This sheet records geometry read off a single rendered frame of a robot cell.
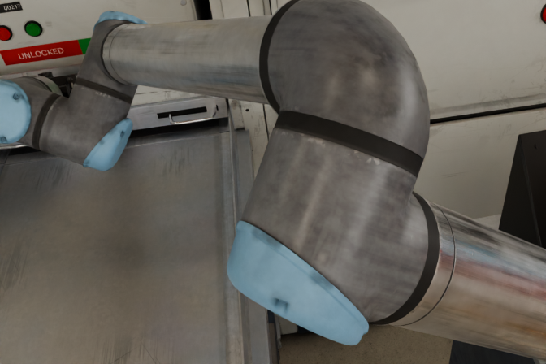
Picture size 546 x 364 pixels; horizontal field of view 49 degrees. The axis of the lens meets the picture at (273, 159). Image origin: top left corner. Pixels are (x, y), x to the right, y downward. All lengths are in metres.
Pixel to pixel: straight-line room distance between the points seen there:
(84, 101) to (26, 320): 0.41
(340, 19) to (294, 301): 0.21
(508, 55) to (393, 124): 0.95
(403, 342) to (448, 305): 1.46
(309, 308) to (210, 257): 0.70
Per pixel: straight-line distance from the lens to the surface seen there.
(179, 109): 1.34
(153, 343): 1.02
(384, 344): 1.95
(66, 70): 1.28
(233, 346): 0.98
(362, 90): 0.42
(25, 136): 0.96
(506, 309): 0.56
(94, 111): 0.92
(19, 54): 1.33
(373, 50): 0.44
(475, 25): 1.28
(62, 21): 1.27
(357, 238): 0.41
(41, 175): 1.39
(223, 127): 1.35
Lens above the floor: 1.68
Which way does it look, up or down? 42 degrees down
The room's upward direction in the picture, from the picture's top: 8 degrees counter-clockwise
